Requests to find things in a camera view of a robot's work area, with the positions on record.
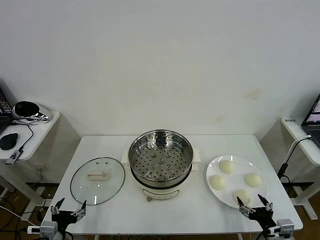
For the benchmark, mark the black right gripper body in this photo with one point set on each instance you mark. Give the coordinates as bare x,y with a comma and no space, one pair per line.
263,216

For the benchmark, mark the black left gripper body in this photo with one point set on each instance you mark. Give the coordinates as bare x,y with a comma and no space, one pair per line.
66,217

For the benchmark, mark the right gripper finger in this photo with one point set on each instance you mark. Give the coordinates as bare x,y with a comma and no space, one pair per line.
267,206
245,209

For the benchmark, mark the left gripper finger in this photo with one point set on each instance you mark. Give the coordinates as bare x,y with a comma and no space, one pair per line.
58,207
82,211

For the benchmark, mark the white steamed baozi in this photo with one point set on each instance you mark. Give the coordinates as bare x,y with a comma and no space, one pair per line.
243,196
217,182
227,166
253,180

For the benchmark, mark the round glass pot lid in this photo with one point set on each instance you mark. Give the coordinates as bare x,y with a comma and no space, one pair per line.
100,190

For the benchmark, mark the stainless steel steamer basket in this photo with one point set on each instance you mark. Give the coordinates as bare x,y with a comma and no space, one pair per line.
160,160

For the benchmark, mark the large white round plate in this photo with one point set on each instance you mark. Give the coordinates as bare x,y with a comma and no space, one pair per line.
232,180

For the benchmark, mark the grey usb hub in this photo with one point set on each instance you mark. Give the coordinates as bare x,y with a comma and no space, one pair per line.
13,156

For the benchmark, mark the white side table beige panel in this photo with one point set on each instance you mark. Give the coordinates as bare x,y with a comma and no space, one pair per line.
42,130

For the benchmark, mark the black computer mouse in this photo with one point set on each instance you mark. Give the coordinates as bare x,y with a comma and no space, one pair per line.
8,141

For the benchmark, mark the cream electric cooking pot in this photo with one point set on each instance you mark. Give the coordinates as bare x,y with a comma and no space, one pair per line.
162,192

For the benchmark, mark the white labelled power strip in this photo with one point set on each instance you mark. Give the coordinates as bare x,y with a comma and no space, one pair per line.
290,120

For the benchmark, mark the open black laptop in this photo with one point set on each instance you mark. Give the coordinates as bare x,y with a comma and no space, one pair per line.
312,125
3,117

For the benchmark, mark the shiny chrome domed device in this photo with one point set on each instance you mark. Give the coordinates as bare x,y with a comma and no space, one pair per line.
25,110

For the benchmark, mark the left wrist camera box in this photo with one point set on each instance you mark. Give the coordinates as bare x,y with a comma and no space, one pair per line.
48,228

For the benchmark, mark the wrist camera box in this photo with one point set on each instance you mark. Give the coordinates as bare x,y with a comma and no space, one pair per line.
285,228
48,228

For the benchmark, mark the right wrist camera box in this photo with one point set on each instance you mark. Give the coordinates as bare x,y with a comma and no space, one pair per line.
285,228

